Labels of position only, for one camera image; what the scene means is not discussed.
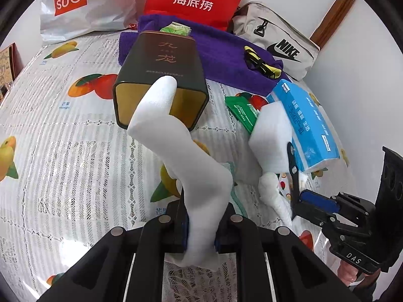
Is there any white sock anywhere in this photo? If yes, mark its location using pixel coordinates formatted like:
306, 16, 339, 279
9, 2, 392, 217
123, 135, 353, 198
259, 171, 295, 227
127, 77, 234, 273

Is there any wooden door frame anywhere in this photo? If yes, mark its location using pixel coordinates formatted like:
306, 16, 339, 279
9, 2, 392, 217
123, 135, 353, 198
310, 0, 359, 48

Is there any blue tissue pack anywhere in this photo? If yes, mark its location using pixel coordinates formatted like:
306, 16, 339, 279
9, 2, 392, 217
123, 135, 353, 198
266, 79, 342, 173

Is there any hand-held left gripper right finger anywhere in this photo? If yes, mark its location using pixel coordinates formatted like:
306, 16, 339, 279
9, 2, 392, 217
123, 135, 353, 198
216, 203, 362, 302

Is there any yellow black strap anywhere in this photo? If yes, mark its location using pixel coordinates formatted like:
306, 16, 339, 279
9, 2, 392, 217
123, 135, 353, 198
244, 46, 281, 79

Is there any green tissue packet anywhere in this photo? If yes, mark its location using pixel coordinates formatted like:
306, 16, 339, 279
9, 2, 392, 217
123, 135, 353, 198
159, 22, 192, 36

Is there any person's right hand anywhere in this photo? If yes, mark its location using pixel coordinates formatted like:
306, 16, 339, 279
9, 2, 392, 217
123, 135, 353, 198
338, 263, 359, 287

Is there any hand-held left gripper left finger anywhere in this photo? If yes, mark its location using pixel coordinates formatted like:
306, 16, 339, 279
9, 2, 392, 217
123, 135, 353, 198
38, 200, 189, 302

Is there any dark tin box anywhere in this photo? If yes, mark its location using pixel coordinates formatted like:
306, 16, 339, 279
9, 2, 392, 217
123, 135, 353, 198
113, 31, 209, 131

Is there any grey shoulder bag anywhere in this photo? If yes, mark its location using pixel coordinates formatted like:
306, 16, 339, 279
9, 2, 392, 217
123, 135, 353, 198
231, 2, 321, 81

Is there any purple towel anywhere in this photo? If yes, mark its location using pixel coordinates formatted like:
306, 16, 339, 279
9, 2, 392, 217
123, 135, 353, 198
118, 14, 285, 96

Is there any white foam sponge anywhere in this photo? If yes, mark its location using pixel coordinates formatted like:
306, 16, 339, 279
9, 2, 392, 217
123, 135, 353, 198
248, 101, 295, 175

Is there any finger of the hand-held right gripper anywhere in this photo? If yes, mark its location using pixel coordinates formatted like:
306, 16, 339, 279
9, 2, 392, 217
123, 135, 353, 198
297, 190, 341, 227
286, 142, 303, 221

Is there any patterned brown book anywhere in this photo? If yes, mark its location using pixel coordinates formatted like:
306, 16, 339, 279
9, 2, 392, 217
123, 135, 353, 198
0, 43, 25, 99

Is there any white plastic shopping bag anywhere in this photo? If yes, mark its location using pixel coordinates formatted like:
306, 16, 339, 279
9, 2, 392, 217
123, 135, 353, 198
39, 0, 139, 46

